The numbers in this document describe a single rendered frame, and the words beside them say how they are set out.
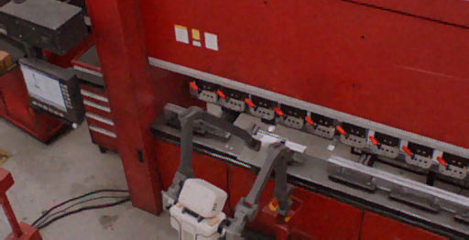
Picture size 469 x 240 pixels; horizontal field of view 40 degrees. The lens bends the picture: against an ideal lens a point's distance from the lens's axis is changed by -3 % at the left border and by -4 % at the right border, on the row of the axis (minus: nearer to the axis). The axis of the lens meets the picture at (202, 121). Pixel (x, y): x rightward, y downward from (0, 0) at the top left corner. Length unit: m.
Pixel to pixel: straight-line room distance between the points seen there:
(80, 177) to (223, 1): 2.45
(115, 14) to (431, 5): 1.83
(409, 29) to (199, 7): 1.24
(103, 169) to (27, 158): 0.75
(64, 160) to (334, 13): 3.13
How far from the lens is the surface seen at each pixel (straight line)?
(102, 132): 5.49
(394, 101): 3.65
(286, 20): 3.61
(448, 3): 3.22
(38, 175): 5.76
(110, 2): 3.96
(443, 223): 4.04
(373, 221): 4.20
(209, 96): 4.25
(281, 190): 3.78
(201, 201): 3.43
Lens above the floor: 3.91
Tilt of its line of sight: 41 degrees down
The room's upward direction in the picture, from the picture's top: 6 degrees counter-clockwise
